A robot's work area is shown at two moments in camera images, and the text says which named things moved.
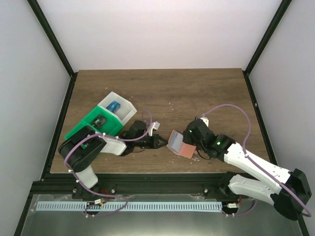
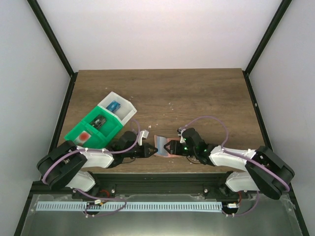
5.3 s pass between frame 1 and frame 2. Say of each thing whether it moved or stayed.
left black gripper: moved
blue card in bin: stayed
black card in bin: stayed
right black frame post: stayed
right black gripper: moved
